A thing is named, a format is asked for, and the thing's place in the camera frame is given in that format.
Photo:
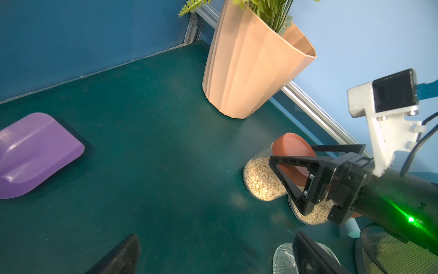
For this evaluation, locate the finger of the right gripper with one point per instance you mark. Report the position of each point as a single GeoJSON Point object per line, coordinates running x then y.
{"type": "Point", "coordinates": [352, 148]}
{"type": "Point", "coordinates": [303, 178]}

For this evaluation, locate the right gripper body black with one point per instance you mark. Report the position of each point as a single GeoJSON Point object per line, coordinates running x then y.
{"type": "Point", "coordinates": [339, 180]}

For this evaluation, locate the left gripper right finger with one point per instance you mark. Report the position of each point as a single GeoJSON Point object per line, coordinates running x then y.
{"type": "Point", "coordinates": [310, 258]}

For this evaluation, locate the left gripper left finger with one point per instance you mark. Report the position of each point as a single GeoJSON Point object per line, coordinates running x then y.
{"type": "Point", "coordinates": [122, 259]}

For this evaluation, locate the beige lid oatmeal jar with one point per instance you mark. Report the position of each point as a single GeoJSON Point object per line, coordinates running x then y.
{"type": "Point", "coordinates": [284, 260]}

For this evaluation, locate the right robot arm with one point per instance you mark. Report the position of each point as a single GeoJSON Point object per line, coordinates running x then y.
{"type": "Point", "coordinates": [405, 206]}

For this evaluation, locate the light blue toy spatula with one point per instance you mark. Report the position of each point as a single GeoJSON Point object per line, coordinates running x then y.
{"type": "Point", "coordinates": [352, 228]}

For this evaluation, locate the mesh bin green bag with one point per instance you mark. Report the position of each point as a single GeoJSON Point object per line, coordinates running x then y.
{"type": "Point", "coordinates": [377, 252]}

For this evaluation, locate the terracotta flower pot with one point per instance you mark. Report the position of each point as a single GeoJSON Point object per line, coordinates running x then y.
{"type": "Point", "coordinates": [248, 62]}

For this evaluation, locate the white flowers green plant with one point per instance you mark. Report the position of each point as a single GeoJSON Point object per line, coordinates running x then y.
{"type": "Point", "coordinates": [275, 13]}

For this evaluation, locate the purple pink toy spatula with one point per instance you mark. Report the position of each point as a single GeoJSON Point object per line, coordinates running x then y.
{"type": "Point", "coordinates": [32, 150]}

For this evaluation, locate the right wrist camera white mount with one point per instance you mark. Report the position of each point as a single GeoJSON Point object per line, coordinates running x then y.
{"type": "Point", "coordinates": [386, 102]}

